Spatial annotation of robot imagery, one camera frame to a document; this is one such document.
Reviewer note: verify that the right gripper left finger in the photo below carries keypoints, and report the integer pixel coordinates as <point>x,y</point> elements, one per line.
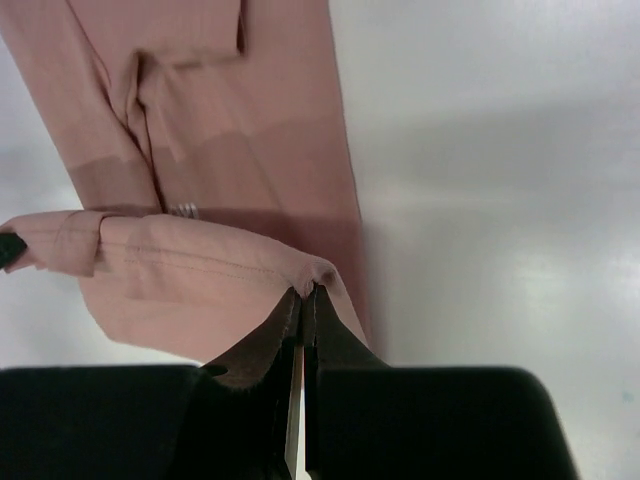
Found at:
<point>227,419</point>

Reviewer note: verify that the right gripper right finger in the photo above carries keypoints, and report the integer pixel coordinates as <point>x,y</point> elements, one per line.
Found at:
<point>368,420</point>

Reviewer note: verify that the pink printed t-shirt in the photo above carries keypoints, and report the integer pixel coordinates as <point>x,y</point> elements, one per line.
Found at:
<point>207,145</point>

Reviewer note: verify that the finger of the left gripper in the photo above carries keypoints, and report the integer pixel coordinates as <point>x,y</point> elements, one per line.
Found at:
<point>12,251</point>

